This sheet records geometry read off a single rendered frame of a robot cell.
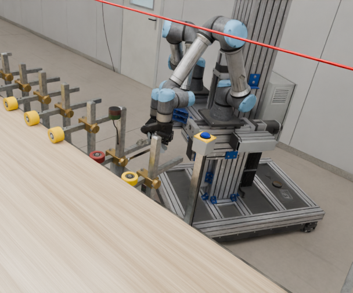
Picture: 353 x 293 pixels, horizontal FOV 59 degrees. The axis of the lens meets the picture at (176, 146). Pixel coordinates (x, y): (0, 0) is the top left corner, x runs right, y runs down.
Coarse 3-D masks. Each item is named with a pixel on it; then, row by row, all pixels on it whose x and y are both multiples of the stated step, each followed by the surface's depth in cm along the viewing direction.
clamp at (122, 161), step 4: (112, 148) 178; (108, 152) 174; (112, 152) 175; (116, 156) 172; (124, 156) 173; (116, 160) 172; (120, 160) 170; (124, 160) 171; (116, 164) 173; (120, 164) 170; (124, 164) 172
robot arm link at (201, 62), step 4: (200, 60) 221; (204, 60) 224; (196, 64) 222; (200, 64) 222; (204, 64) 225; (196, 68) 223; (200, 68) 224; (204, 68) 228; (196, 72) 225; (200, 72) 225; (192, 76) 227; (196, 76) 226; (200, 76) 227
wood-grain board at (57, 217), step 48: (0, 144) 162; (48, 144) 168; (0, 192) 131; (48, 192) 135; (96, 192) 139; (0, 240) 110; (48, 240) 113; (96, 240) 116; (144, 240) 119; (192, 240) 122; (0, 288) 95; (48, 288) 97; (96, 288) 99; (144, 288) 101; (192, 288) 104; (240, 288) 106
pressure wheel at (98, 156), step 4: (92, 152) 165; (96, 152) 166; (100, 152) 166; (92, 156) 162; (96, 156) 163; (100, 156) 163; (104, 156) 164; (96, 160) 162; (100, 160) 163; (104, 160) 165
